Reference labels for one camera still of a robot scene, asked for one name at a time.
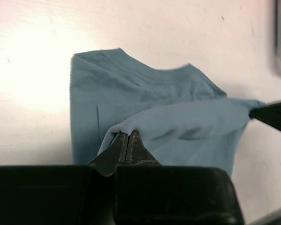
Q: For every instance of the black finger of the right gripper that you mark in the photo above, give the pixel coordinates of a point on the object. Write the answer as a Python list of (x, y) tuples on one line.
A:
[(270, 115)]

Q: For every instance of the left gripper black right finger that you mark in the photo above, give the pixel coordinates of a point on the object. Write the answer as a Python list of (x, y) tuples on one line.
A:
[(133, 151)]

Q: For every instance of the blue-grey t-shirt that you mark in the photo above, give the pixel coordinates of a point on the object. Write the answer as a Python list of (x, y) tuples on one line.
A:
[(183, 118)]

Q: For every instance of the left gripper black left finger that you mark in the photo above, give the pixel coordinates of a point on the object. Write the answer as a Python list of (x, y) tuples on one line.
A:
[(107, 161)]

